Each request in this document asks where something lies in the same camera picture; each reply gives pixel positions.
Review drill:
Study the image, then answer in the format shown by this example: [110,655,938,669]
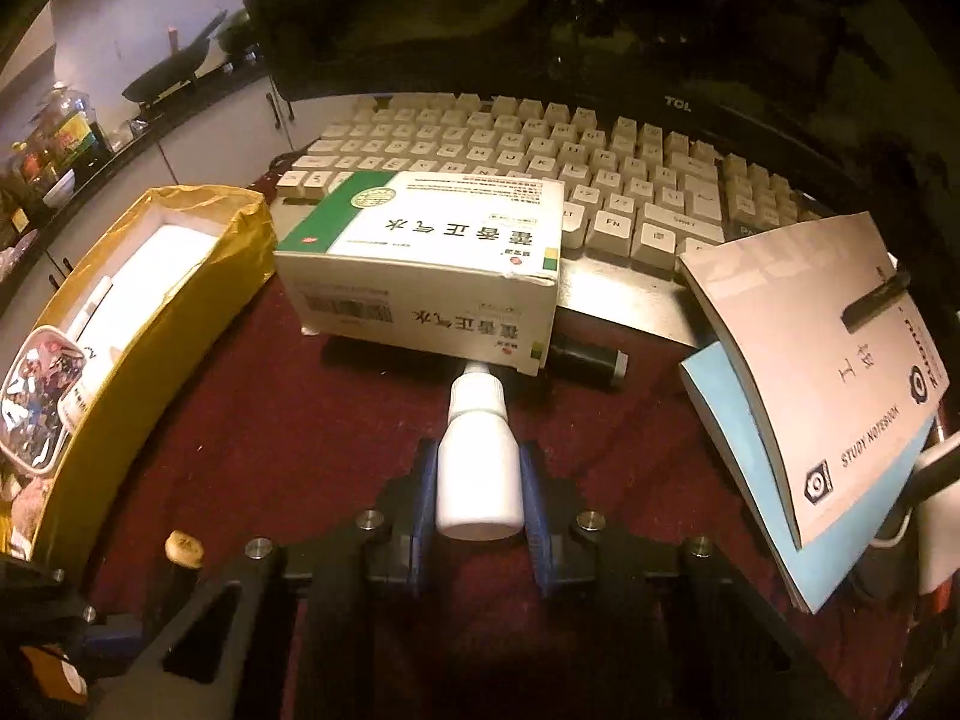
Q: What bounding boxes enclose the white dropper bottle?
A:
[436,362,524,543]

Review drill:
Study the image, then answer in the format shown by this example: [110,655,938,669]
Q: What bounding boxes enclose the cartoon lidded container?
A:
[2,325,86,478]

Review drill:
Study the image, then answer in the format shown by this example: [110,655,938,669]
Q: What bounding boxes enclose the green white medicine box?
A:
[275,171,565,376]

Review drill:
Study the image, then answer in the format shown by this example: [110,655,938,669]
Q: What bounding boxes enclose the black marker pen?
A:
[143,530,203,639]

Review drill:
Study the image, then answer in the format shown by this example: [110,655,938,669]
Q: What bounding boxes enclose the small red-label pill bottle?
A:
[57,277,163,434]

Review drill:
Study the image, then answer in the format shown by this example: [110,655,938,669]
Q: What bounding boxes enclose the blue notebook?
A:
[680,341,932,614]

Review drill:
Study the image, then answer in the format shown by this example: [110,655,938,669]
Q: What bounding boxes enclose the grey study notebook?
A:
[679,213,950,548]

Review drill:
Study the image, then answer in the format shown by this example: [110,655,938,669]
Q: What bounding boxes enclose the white mechanical keyboard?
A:
[277,93,823,278]

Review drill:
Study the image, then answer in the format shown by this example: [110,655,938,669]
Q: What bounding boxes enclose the yellow storage box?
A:
[2,185,277,574]

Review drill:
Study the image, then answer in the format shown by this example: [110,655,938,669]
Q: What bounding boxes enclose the black pen on notebook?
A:
[841,270,911,333]

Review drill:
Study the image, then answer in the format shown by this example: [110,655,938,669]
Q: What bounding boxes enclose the white kitchen cabinets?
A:
[2,76,356,362]

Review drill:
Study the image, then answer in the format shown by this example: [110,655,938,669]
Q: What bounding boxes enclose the glass jar on counter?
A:
[36,82,98,172]

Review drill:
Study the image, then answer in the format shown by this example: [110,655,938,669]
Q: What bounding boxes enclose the black wok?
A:
[122,10,228,106]

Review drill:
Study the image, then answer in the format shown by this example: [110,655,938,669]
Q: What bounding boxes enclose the black computer monitor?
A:
[242,0,958,172]

